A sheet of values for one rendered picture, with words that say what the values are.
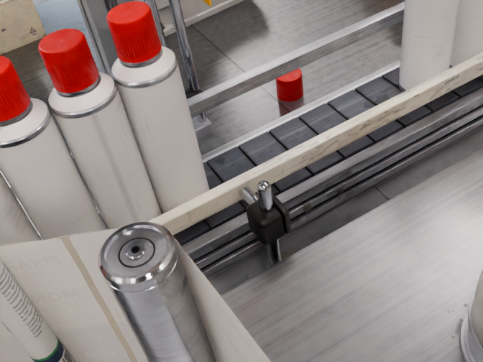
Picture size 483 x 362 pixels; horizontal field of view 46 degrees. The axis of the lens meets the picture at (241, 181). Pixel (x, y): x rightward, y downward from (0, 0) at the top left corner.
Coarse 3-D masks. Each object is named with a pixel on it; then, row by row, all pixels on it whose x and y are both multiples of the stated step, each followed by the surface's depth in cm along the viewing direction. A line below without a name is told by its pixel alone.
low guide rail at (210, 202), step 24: (456, 72) 58; (480, 72) 60; (408, 96) 56; (432, 96) 58; (360, 120) 55; (384, 120) 56; (312, 144) 53; (336, 144) 55; (264, 168) 52; (288, 168) 53; (216, 192) 51; (168, 216) 49; (192, 216) 50
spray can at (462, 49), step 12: (468, 0) 57; (480, 0) 57; (468, 12) 58; (480, 12) 58; (456, 24) 60; (468, 24) 59; (480, 24) 59; (456, 36) 61; (468, 36) 60; (480, 36) 59; (456, 48) 62; (468, 48) 61; (480, 48) 60; (456, 60) 63
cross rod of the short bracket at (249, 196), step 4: (244, 188) 51; (248, 188) 51; (240, 192) 51; (244, 192) 51; (248, 192) 51; (252, 192) 51; (240, 196) 52; (244, 196) 51; (248, 196) 50; (252, 196) 50; (256, 196) 50; (244, 200) 51; (248, 200) 50; (252, 200) 50; (256, 200) 50; (248, 204) 50
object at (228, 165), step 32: (352, 96) 63; (384, 96) 62; (448, 96) 61; (288, 128) 61; (320, 128) 60; (384, 128) 59; (224, 160) 59; (256, 160) 58; (320, 160) 57; (256, 192) 55
